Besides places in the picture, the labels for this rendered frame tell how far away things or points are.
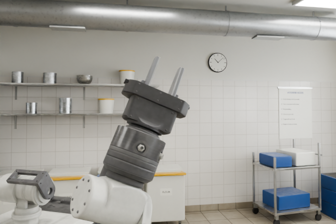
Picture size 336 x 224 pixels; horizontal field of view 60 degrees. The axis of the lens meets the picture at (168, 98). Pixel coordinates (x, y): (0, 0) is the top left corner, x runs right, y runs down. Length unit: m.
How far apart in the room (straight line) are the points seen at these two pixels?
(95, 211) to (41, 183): 0.27
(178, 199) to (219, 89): 1.86
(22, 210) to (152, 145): 0.40
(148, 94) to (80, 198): 0.19
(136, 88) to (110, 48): 4.14
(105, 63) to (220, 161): 2.40
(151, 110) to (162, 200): 3.65
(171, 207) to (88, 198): 3.72
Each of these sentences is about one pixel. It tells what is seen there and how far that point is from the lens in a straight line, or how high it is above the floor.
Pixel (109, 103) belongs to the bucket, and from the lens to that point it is 4.27.
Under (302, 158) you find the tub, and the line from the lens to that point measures 4.75.
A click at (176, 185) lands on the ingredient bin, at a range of 4.08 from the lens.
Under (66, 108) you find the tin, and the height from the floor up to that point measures 1.63.
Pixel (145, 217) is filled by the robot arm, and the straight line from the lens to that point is 0.51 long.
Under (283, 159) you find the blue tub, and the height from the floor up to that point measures 0.91.
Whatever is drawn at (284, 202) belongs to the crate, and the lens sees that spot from 4.71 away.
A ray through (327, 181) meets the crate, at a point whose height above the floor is 0.52.
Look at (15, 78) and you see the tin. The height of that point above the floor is 2.04.
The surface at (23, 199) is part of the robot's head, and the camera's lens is 0.77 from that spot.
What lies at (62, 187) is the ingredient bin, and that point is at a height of 0.65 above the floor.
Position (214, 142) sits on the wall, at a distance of 4.83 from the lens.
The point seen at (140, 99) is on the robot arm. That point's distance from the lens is 0.49.
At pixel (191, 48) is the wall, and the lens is 4.78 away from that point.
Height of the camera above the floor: 1.65
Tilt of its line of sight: 2 degrees up
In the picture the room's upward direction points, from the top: straight up
